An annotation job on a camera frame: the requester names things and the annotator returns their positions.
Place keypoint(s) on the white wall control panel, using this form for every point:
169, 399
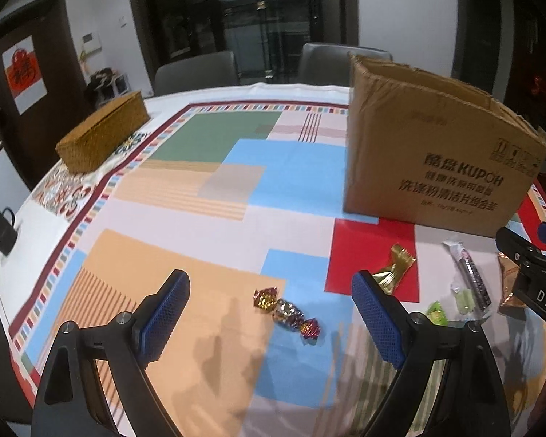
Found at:
91, 42

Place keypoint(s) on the glass sliding door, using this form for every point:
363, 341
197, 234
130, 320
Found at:
236, 13

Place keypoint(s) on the long black snack packet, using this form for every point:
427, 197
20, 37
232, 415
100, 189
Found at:
471, 273

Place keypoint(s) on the black mug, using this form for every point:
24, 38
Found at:
2, 234

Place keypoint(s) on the grey dining chair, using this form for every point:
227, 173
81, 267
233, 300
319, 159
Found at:
341, 61
195, 73

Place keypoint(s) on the colourful patchwork tablecloth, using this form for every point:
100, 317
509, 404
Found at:
186, 136

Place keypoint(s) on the dark wooden door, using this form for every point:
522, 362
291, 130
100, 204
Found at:
22, 86

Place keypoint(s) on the gold snack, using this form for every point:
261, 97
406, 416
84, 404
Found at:
393, 268

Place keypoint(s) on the foil candy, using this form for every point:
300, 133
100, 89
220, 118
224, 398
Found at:
265, 299
289, 313
310, 330

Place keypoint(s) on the brown crisp bag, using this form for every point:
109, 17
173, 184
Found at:
507, 277

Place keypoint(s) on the brown cardboard box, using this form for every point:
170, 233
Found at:
418, 154

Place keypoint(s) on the white shoe rack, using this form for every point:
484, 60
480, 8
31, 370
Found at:
107, 86

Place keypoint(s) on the red paper door poster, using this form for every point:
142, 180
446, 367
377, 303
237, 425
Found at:
23, 73

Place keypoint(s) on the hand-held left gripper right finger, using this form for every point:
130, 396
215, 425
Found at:
377, 323

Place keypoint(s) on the woven straw box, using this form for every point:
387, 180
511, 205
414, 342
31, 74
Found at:
100, 134

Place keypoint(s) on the pale green mochi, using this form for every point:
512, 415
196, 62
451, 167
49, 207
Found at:
464, 299

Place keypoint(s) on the bright green snack packet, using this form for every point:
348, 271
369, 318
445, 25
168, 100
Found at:
437, 313

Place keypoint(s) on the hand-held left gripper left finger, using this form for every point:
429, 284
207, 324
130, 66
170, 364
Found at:
164, 323

